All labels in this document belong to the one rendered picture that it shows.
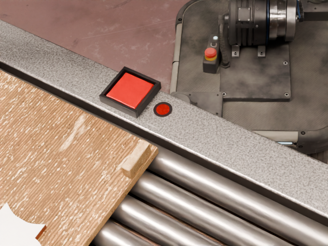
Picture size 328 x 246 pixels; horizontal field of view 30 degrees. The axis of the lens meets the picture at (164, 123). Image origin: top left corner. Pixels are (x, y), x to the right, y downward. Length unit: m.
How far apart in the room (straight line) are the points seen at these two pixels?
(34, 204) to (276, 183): 0.36
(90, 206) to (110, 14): 1.70
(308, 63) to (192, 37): 0.39
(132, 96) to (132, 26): 1.47
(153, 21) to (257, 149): 1.58
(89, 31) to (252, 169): 1.64
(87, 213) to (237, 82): 1.08
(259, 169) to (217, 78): 1.02
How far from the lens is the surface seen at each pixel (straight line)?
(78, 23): 2.55
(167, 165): 0.95
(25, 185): 0.96
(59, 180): 0.95
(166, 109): 1.02
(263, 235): 0.89
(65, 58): 1.13
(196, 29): 2.10
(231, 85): 1.90
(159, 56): 2.35
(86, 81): 1.08
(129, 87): 1.04
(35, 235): 0.90
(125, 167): 0.91
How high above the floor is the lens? 1.72
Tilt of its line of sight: 53 degrees down
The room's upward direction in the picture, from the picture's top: 9 degrees counter-clockwise
